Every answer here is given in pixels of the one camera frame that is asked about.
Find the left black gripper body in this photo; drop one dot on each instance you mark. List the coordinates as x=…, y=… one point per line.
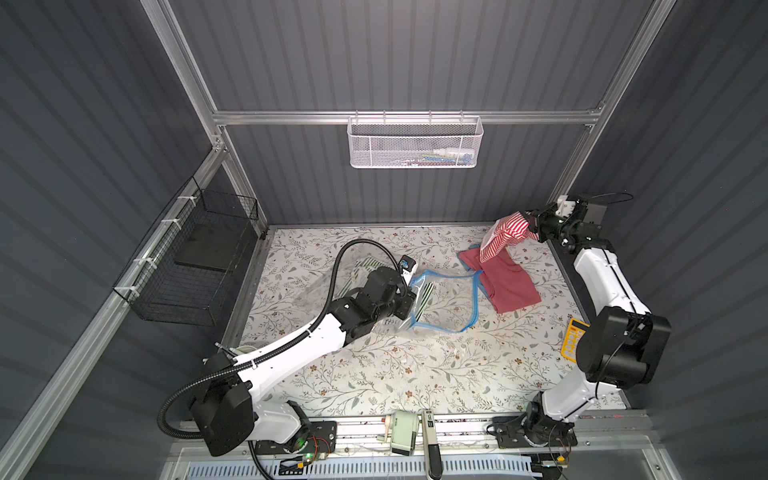
x=405, y=302

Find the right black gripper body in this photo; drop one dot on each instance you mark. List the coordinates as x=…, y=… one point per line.
x=543, y=223

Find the clear vacuum bag blue zipper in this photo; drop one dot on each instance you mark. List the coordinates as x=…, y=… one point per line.
x=444, y=303

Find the red garment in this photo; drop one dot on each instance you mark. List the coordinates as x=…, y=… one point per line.
x=509, y=287

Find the green striped garment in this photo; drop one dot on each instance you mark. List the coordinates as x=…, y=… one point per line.
x=348, y=303

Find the blue tank top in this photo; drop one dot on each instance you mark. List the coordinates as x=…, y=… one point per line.
x=470, y=261

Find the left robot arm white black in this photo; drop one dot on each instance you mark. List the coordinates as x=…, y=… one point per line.
x=231, y=410

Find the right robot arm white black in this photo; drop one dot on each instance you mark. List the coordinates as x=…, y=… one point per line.
x=621, y=347

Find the yellow calculator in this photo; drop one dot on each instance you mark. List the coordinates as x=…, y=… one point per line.
x=573, y=334

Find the white metal pen cup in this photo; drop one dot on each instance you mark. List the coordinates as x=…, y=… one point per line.
x=242, y=349

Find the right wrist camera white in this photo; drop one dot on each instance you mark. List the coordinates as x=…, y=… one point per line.
x=564, y=206

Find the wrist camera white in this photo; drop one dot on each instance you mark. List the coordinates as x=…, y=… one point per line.
x=564, y=206
x=408, y=267

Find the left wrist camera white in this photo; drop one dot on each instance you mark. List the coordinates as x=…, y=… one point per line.
x=408, y=267

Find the pale green box on rail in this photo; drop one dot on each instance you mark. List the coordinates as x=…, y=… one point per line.
x=401, y=432

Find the white wire wall basket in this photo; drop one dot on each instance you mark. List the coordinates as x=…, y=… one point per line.
x=407, y=141

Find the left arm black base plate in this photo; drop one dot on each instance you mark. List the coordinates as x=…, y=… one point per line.
x=318, y=437

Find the black handle on rail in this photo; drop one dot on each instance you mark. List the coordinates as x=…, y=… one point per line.
x=432, y=453

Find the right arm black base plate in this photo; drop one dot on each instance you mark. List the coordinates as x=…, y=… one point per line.
x=519, y=431

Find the black wire wall basket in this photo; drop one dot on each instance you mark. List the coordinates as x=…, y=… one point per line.
x=194, y=268

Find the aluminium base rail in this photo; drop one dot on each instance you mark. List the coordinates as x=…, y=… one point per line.
x=612, y=444

